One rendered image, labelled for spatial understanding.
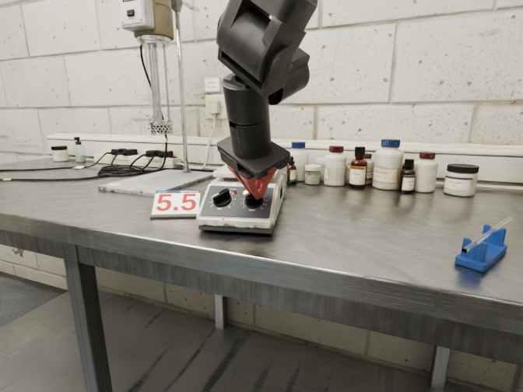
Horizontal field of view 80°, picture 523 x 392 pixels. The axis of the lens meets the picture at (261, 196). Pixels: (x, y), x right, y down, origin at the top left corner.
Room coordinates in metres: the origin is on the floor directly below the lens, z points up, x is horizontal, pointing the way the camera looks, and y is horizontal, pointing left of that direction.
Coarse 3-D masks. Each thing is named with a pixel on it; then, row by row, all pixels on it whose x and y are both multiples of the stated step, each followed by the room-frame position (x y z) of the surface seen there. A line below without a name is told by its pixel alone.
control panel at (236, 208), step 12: (216, 192) 0.54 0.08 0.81; (240, 192) 0.53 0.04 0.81; (204, 204) 0.51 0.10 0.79; (228, 204) 0.51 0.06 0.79; (240, 204) 0.51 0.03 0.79; (264, 204) 0.50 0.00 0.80; (228, 216) 0.49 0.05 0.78; (240, 216) 0.48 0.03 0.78; (252, 216) 0.48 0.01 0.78; (264, 216) 0.48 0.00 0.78
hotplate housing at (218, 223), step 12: (216, 180) 0.58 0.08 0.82; (228, 180) 0.58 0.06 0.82; (276, 180) 0.58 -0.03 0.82; (276, 192) 0.53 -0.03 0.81; (276, 204) 0.52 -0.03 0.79; (204, 216) 0.49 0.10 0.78; (216, 216) 0.49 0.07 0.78; (276, 216) 0.52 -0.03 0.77; (204, 228) 0.49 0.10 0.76; (216, 228) 0.49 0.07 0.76; (228, 228) 0.49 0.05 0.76; (240, 228) 0.48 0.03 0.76; (252, 228) 0.48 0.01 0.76; (264, 228) 0.48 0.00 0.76
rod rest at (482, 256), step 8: (496, 232) 0.42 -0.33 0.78; (504, 232) 0.41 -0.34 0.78; (464, 240) 0.38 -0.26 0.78; (488, 240) 0.42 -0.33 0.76; (496, 240) 0.41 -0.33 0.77; (472, 248) 0.37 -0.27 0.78; (480, 248) 0.36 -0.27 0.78; (488, 248) 0.40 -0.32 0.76; (496, 248) 0.40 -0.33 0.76; (504, 248) 0.40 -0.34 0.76; (456, 256) 0.38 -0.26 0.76; (464, 256) 0.37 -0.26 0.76; (472, 256) 0.37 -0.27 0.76; (480, 256) 0.36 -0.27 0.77; (488, 256) 0.38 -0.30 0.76; (496, 256) 0.38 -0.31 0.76; (464, 264) 0.37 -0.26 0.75; (472, 264) 0.36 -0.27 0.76; (480, 264) 0.35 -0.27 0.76; (488, 264) 0.36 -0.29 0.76
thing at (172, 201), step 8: (160, 200) 0.60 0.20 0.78; (168, 200) 0.60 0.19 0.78; (176, 200) 0.60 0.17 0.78; (184, 200) 0.60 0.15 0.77; (192, 200) 0.61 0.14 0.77; (160, 208) 0.59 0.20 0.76; (168, 208) 0.59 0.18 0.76; (176, 208) 0.59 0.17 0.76; (184, 208) 0.59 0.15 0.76; (192, 208) 0.59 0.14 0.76
